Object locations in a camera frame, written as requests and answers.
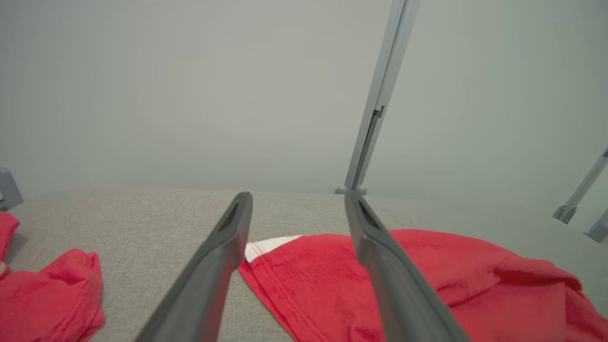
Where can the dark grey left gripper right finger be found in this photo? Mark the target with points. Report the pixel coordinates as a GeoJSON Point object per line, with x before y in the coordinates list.
{"type": "Point", "coordinates": [399, 294]}

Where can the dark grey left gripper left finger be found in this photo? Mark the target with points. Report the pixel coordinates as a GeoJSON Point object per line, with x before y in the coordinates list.
{"type": "Point", "coordinates": [204, 294]}

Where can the red shorts with white stripes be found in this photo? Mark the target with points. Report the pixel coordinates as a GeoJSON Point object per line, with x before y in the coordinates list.
{"type": "Point", "coordinates": [323, 285]}

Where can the red t-shirt with striped collar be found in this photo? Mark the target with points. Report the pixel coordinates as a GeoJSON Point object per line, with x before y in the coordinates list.
{"type": "Point", "coordinates": [47, 304]}

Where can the grey aluminium strut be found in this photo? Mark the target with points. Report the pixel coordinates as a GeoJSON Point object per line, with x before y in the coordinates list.
{"type": "Point", "coordinates": [582, 190]}
{"type": "Point", "coordinates": [599, 230]}

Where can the grey aluminium partition post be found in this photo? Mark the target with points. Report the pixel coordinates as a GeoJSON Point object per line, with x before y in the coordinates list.
{"type": "Point", "coordinates": [377, 95]}

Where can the grey metal tube frame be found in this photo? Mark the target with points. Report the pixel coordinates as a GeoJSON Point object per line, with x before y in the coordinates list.
{"type": "Point", "coordinates": [8, 190]}

